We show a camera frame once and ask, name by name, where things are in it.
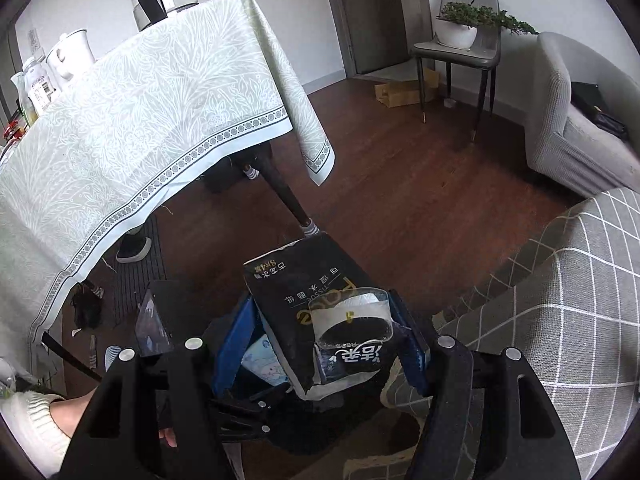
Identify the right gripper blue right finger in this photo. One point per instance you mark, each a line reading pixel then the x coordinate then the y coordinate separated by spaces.
pixel 415 344

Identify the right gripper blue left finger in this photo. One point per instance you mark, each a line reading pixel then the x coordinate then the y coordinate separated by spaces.
pixel 168 416

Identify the blue white tissue pack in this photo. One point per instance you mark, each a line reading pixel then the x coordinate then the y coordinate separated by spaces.
pixel 261 360

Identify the black paper box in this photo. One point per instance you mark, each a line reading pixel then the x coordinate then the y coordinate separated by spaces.
pixel 330 326

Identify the grey checked round tablecloth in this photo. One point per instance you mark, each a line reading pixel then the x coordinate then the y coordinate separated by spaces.
pixel 569 301

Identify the black table leg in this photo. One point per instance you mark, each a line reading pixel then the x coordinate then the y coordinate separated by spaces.
pixel 269 171

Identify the grey armchair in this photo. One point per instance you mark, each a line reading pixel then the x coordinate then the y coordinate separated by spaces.
pixel 560 141

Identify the cardboard box on floor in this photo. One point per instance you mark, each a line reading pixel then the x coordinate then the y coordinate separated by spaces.
pixel 405 93

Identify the black bag on armchair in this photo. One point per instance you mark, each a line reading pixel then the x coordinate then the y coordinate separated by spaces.
pixel 588 99

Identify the white patterned tablecloth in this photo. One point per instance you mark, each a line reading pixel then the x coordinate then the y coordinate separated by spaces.
pixel 142 123

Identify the white mug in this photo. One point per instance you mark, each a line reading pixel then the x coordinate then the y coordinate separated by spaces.
pixel 71 55

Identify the grey dining chair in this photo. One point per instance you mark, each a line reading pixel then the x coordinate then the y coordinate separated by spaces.
pixel 476 47

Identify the potted green plant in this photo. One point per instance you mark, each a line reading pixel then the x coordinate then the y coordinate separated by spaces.
pixel 458 23

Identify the grey door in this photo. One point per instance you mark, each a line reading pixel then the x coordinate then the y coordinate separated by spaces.
pixel 377 35

